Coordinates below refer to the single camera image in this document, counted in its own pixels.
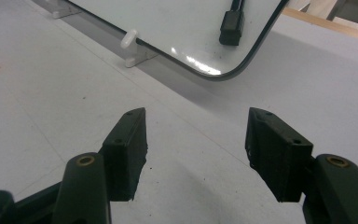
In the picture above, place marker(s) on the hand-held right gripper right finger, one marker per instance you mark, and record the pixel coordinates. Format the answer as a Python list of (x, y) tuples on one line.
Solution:
[(276, 155)]

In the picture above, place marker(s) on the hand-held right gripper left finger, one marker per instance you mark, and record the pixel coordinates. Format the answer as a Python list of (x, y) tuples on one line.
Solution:
[(126, 155)]

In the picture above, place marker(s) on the black and white marker pen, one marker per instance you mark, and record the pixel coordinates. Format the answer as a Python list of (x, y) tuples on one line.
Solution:
[(231, 28)]

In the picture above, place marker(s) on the white whiteboard support foot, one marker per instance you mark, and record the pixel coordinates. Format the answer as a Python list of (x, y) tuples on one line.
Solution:
[(61, 11), (133, 49)]

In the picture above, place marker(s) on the white whiteboard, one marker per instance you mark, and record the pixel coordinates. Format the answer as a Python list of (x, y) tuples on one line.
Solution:
[(174, 28)]

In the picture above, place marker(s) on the wooden table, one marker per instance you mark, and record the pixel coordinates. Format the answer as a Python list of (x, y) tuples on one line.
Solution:
[(332, 29)]

